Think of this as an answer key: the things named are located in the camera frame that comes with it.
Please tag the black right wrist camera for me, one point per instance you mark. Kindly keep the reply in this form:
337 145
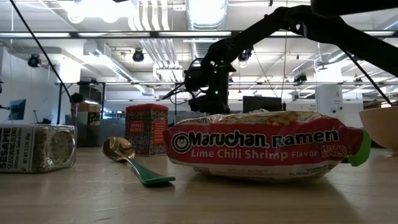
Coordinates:
196 79

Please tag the silver ventilation duct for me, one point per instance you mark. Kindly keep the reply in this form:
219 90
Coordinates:
205 12

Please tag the lime chili shrimp ramen packet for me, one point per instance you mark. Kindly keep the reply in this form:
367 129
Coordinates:
264 149

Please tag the sesame seasoning blend bottle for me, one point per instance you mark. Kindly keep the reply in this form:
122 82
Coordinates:
31 149

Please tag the round can with tan lid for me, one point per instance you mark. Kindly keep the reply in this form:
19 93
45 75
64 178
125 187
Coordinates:
88 112

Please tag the black background rig frame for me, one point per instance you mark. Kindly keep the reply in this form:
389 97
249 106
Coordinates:
177 83
59 102

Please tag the black beam with light strips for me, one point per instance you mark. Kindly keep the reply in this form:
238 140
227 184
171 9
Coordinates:
74 35

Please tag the black computer monitor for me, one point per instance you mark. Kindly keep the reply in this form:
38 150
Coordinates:
264 104

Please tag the dark grey plastic bin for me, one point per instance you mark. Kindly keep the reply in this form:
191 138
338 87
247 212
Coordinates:
105 133

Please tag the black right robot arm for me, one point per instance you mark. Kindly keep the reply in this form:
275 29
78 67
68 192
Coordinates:
342 31

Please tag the blue lit monitor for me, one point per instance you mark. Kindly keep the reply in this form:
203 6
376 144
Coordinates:
18 109

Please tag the person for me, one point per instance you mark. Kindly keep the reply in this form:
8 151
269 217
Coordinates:
76 98

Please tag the salmon pink bowl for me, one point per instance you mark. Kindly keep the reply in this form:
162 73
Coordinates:
381 127

